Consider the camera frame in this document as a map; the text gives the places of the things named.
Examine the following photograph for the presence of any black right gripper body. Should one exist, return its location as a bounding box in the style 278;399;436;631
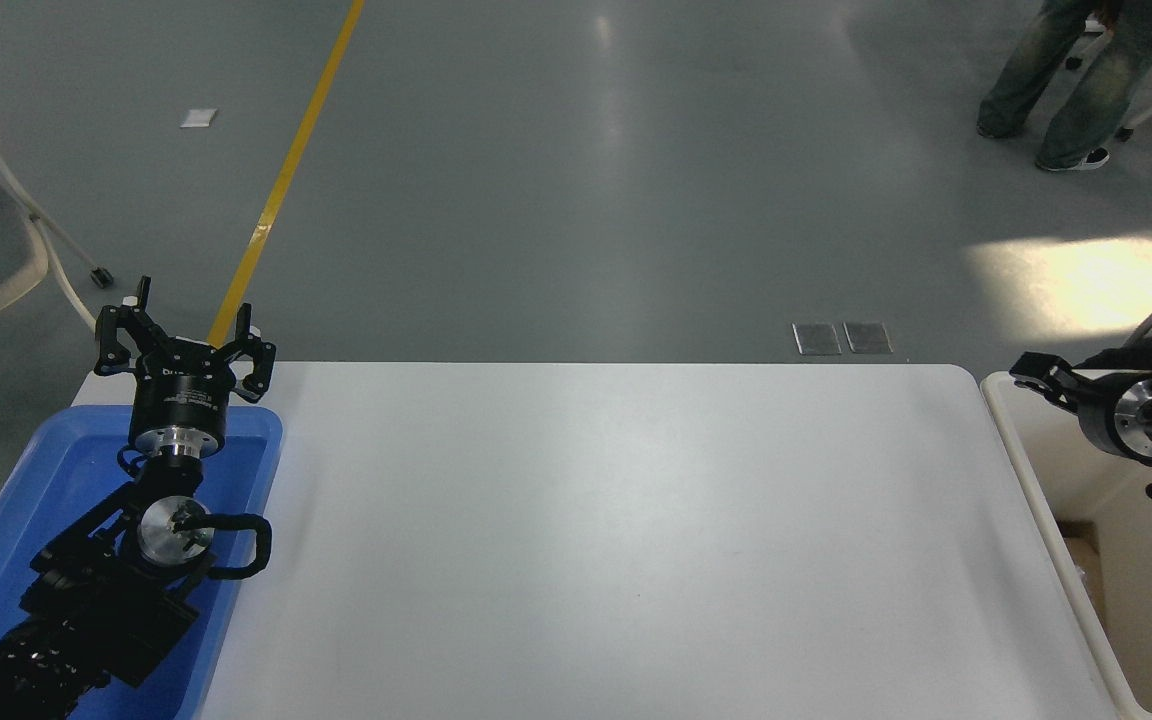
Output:
1078;371;1143;460

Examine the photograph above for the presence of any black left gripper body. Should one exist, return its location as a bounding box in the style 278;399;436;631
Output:
129;340;238;437

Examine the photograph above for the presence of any blue plastic tray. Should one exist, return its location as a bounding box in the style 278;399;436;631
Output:
0;404;285;720

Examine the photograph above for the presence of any metal floor plate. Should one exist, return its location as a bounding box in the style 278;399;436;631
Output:
793;323;842;357
843;322;893;356

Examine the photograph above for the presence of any person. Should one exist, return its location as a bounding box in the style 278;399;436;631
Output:
976;0;1152;173

